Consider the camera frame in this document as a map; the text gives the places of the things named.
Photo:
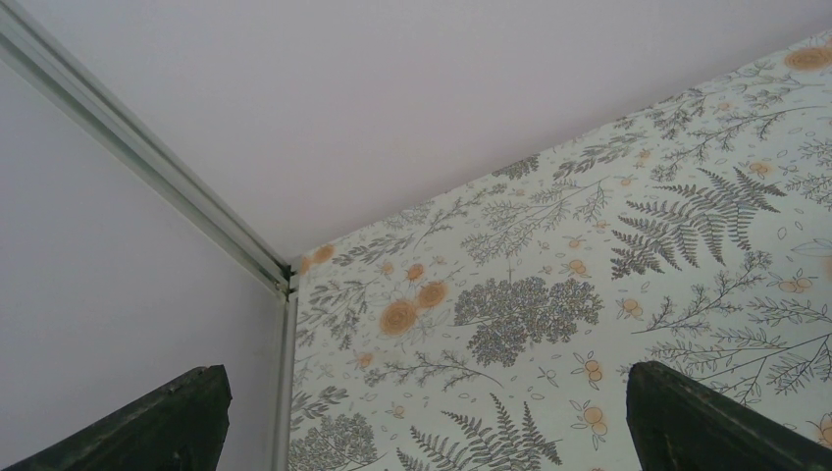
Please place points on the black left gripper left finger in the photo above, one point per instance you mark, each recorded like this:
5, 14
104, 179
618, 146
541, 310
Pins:
181, 425

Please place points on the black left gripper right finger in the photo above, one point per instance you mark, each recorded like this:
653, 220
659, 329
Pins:
677, 423

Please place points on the floral patterned table mat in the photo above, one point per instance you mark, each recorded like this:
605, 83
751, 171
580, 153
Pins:
493, 327

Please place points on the aluminium left corner post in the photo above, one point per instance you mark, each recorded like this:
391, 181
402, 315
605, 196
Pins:
120, 267

